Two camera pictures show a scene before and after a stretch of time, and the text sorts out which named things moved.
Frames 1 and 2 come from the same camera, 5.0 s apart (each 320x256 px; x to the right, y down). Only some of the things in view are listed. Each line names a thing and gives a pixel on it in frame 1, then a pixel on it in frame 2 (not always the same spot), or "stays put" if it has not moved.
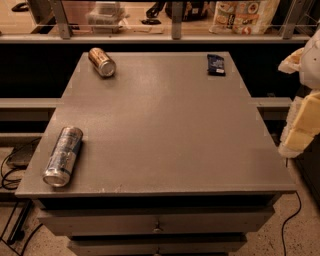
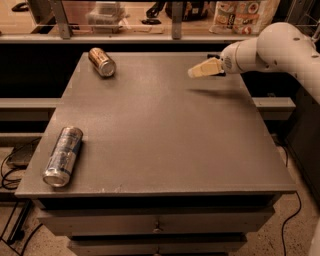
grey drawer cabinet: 172,161 stays put
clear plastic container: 107,17 stays put
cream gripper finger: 302,124 -> 233,57
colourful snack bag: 243,17 stays put
